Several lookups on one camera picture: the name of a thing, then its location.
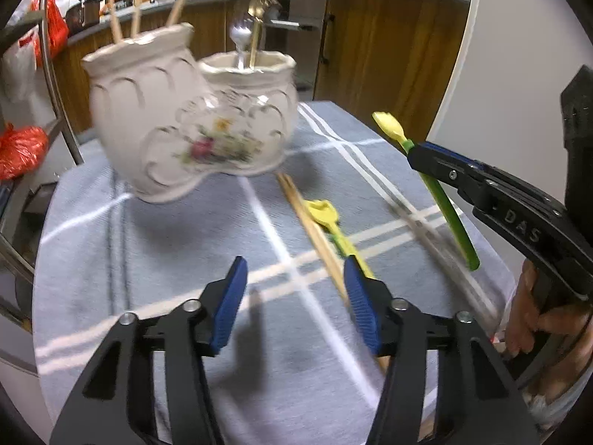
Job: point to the small orange object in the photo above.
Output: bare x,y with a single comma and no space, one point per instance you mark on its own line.
113,0

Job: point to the white plastic bag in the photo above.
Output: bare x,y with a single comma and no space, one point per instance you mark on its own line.
18,74

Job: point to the dark red cooker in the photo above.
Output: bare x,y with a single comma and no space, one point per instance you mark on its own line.
85,14

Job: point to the yellow plastic spoon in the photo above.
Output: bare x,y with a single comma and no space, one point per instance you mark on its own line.
322,211

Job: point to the person's right hand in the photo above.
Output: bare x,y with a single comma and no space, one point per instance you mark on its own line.
521,315

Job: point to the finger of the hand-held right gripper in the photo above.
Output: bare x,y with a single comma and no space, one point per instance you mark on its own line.
509,213
454,154

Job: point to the built-in steel oven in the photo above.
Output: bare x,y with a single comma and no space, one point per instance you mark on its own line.
305,55

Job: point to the gold metal spoon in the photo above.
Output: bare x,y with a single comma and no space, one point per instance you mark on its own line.
255,32

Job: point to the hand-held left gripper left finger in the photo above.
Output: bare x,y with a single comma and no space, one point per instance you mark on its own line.
229,306

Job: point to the cream floral ceramic utensil holder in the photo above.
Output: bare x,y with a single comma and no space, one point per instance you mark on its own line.
153,116

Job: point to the hanging orange plastic bag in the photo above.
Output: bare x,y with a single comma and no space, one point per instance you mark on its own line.
53,23

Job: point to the knotted orange plastic bag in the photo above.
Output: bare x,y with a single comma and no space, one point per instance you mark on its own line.
21,150

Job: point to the grey striped tablecloth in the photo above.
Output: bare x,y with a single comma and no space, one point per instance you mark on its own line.
162,250

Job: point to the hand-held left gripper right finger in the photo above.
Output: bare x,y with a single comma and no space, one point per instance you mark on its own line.
361,306

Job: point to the stainless steel shelf rack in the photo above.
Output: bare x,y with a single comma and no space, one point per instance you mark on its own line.
58,106

